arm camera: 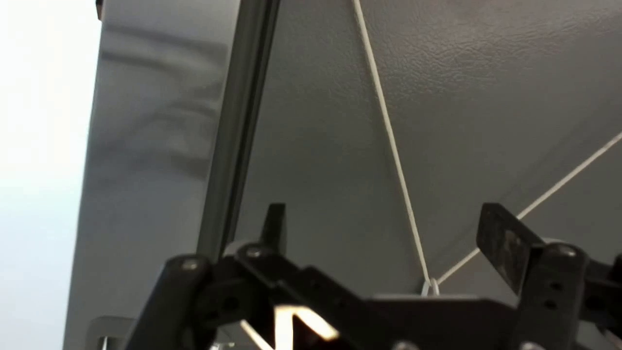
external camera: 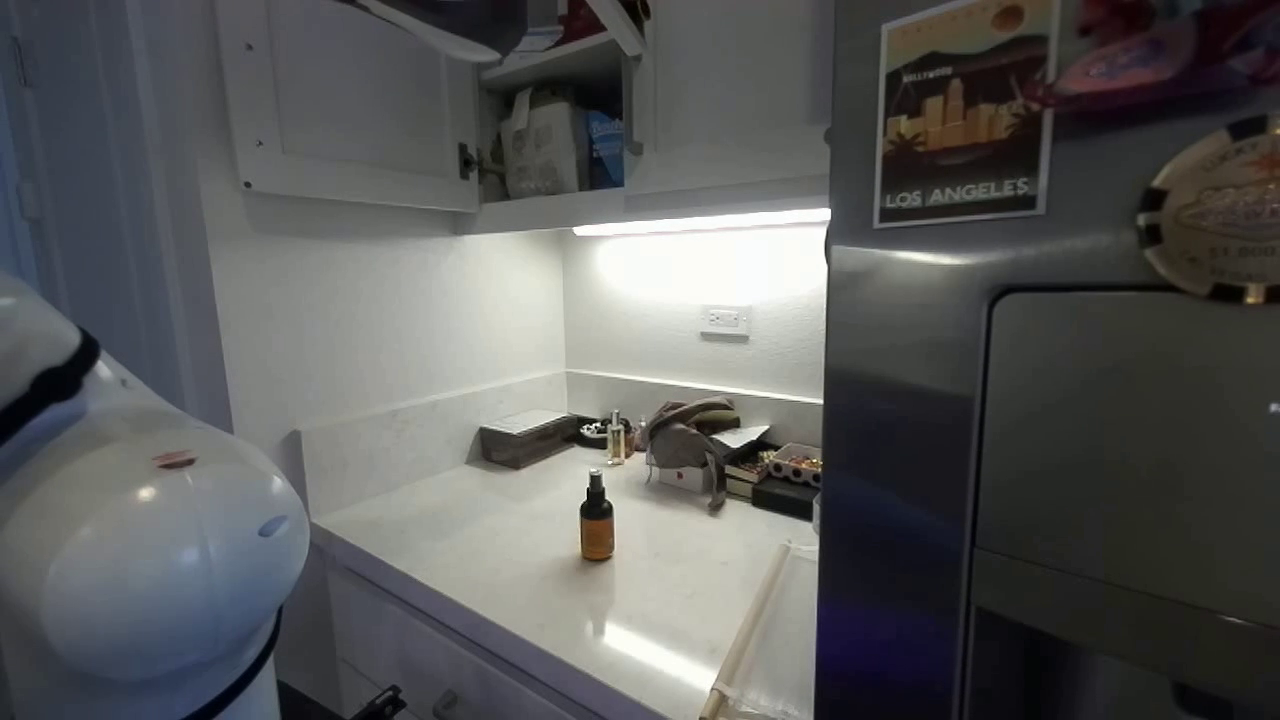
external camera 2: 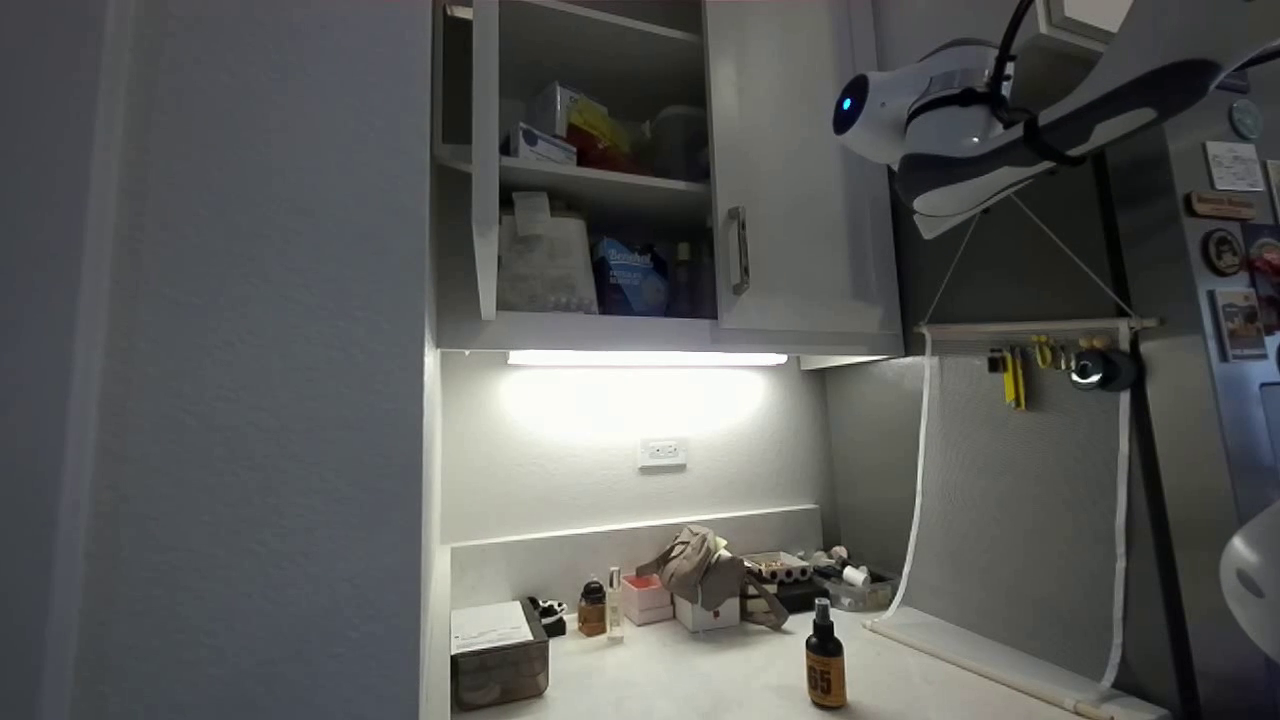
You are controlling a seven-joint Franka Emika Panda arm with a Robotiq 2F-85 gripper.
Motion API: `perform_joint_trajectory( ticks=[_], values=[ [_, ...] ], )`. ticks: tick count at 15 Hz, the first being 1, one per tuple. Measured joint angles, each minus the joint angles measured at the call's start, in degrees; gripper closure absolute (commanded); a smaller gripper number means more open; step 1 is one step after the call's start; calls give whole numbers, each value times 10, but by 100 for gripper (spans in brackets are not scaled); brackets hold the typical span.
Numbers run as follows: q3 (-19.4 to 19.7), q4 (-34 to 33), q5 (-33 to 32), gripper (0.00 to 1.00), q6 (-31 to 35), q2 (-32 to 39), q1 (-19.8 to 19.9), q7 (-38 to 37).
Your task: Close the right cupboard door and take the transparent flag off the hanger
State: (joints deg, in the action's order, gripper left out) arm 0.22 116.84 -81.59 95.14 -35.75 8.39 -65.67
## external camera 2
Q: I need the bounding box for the white panelled cupboard door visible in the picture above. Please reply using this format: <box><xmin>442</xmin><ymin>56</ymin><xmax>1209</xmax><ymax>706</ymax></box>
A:
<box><xmin>699</xmin><ymin>0</ymin><xmax>901</xmax><ymax>340</ymax></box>

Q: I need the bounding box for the black round badge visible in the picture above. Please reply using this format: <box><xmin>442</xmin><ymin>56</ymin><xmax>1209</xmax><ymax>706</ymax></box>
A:
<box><xmin>1065</xmin><ymin>346</ymin><xmax>1139</xmax><ymax>396</ymax></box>

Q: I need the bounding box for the white cupboard door with knob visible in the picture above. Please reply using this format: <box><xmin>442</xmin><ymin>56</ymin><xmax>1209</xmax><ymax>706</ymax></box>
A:
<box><xmin>468</xmin><ymin>0</ymin><xmax>508</xmax><ymax>323</ymax></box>

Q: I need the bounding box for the under-cabinet light bar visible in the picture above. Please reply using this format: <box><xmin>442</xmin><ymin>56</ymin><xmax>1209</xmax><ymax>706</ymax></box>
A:
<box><xmin>503</xmin><ymin>347</ymin><xmax>796</xmax><ymax>374</ymax></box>

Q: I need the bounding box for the blue plastic package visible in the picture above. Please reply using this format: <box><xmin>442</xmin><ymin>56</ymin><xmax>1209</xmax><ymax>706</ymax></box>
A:
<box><xmin>593</xmin><ymin>233</ymin><xmax>671</xmax><ymax>322</ymax></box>

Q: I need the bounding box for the clear plastic bottle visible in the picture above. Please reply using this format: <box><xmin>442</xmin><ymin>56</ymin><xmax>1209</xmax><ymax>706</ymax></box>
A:
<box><xmin>664</xmin><ymin>238</ymin><xmax>703</xmax><ymax>322</ymax></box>

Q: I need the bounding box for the white paper bag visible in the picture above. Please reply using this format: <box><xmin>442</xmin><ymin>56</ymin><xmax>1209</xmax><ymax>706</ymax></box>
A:
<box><xmin>498</xmin><ymin>188</ymin><xmax>601</xmax><ymax>322</ymax></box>

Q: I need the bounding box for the crumpled grey cloth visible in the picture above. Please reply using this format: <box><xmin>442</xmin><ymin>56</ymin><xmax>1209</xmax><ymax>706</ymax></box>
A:
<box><xmin>652</xmin><ymin>524</ymin><xmax>753</xmax><ymax>621</ymax></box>

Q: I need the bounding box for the clear plastic container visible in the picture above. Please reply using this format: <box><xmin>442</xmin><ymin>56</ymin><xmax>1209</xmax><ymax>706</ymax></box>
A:
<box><xmin>641</xmin><ymin>102</ymin><xmax>713</xmax><ymax>188</ymax></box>

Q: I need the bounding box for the pink white small box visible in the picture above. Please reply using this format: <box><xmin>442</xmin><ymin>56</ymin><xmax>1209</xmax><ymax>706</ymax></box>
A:
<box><xmin>615</xmin><ymin>568</ymin><xmax>682</xmax><ymax>634</ymax></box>

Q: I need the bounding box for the yellow red package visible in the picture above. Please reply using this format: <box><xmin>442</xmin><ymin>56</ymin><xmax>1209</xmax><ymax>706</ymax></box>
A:
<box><xmin>549</xmin><ymin>81</ymin><xmax>641</xmax><ymax>177</ymax></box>

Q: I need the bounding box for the small clear bottle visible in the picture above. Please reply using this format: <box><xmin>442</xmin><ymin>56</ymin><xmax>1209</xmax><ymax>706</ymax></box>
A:
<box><xmin>604</xmin><ymin>565</ymin><xmax>634</xmax><ymax>650</ymax></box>

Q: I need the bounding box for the dark compartment box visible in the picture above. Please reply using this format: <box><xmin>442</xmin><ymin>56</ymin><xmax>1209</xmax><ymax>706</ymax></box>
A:
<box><xmin>737</xmin><ymin>544</ymin><xmax>822</xmax><ymax>607</ymax></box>

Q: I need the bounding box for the small amber bottle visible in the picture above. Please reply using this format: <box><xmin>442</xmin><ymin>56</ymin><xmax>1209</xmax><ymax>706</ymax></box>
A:
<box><xmin>574</xmin><ymin>577</ymin><xmax>613</xmax><ymax>642</ymax></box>

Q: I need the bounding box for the small black object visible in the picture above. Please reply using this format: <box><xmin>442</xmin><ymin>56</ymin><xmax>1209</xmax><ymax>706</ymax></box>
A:
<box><xmin>525</xmin><ymin>592</ymin><xmax>574</xmax><ymax>644</ymax></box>

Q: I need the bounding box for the grey cardboard box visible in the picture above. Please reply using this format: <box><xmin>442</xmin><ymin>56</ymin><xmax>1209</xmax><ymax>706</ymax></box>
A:
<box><xmin>447</xmin><ymin>596</ymin><xmax>555</xmax><ymax>717</ymax></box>

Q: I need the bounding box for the amber spray bottle black cap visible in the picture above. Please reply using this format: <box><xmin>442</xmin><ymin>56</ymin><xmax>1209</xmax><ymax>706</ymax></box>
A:
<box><xmin>801</xmin><ymin>596</ymin><xmax>853</xmax><ymax>717</ymax></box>

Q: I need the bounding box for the stainless steel refrigerator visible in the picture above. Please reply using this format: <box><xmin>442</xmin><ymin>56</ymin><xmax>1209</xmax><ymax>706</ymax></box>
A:
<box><xmin>1105</xmin><ymin>63</ymin><xmax>1280</xmax><ymax>720</ymax></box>

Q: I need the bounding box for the dark round magnet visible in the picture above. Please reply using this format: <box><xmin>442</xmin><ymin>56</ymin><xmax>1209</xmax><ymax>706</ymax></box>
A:
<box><xmin>1198</xmin><ymin>224</ymin><xmax>1248</xmax><ymax>281</ymax></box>

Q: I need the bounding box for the Los Angeles poster magnet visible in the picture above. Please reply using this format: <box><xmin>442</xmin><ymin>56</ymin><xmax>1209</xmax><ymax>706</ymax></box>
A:
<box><xmin>1209</xmin><ymin>286</ymin><xmax>1274</xmax><ymax>364</ymax></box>

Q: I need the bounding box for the brown oval magnet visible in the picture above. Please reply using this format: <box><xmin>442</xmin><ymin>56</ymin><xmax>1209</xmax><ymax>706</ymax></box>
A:
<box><xmin>1182</xmin><ymin>188</ymin><xmax>1267</xmax><ymax>227</ymax></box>

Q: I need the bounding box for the white square magnet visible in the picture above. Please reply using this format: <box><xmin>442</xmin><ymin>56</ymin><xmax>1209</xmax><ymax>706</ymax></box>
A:
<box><xmin>1201</xmin><ymin>136</ymin><xmax>1267</xmax><ymax>201</ymax></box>

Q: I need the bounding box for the pink red fridge magnet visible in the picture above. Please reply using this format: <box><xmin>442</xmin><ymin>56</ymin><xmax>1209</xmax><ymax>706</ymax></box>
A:
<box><xmin>1245</xmin><ymin>221</ymin><xmax>1280</xmax><ymax>338</ymax></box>

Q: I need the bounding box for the pale round magnet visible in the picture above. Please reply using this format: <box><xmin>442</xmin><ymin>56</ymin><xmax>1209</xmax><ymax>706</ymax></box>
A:
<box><xmin>1230</xmin><ymin>95</ymin><xmax>1274</xmax><ymax>147</ymax></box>

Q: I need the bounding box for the white wall cupboard with shelves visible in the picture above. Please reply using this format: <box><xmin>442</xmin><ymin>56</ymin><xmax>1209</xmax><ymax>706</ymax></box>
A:
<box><xmin>434</xmin><ymin>0</ymin><xmax>906</xmax><ymax>362</ymax></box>

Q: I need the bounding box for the white wall outlet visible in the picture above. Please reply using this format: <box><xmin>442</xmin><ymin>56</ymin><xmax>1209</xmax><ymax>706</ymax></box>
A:
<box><xmin>638</xmin><ymin>431</ymin><xmax>692</xmax><ymax>475</ymax></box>

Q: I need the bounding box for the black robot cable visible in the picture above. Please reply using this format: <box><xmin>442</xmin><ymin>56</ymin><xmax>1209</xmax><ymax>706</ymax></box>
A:
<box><xmin>976</xmin><ymin>0</ymin><xmax>1073</xmax><ymax>166</ymax></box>

